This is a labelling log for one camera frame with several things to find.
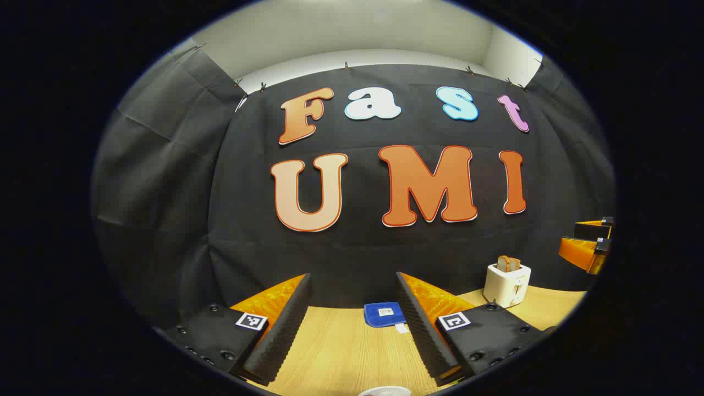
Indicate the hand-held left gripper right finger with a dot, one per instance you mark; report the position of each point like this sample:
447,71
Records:
421,335

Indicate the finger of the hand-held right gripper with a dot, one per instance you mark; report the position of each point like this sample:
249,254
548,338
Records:
594,229
583,253

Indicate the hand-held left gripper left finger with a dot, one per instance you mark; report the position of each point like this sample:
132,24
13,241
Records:
283,341

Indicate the white teacup lid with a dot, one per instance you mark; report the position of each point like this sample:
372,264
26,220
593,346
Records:
385,391

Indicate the blue towel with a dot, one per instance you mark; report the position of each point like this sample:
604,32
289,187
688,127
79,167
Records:
382,314

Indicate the toasted bread slice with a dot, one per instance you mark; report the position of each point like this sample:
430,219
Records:
503,264
515,264

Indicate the white toaster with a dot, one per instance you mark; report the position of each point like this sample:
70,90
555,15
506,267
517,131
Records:
506,286

